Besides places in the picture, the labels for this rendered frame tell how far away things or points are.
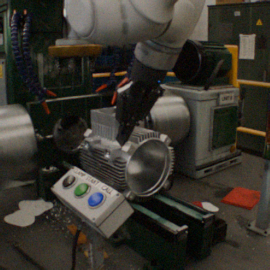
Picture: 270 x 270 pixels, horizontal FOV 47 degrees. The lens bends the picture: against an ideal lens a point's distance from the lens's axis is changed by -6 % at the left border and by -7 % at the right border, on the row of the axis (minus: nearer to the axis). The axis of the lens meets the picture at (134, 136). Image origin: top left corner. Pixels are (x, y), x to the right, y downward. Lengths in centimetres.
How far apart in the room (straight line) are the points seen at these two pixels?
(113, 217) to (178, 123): 72
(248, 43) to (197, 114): 299
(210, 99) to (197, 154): 22
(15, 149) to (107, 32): 51
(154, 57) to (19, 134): 44
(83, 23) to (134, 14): 7
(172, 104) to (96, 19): 80
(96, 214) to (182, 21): 37
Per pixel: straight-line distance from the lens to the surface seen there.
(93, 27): 47
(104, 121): 89
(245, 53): 422
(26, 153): 91
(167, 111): 118
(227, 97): 139
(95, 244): 66
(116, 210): 55
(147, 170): 96
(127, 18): 47
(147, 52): 65
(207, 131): 134
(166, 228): 75
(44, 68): 128
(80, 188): 60
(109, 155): 81
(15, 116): 94
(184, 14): 60
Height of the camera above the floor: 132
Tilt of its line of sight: 15 degrees down
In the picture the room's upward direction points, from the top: straight up
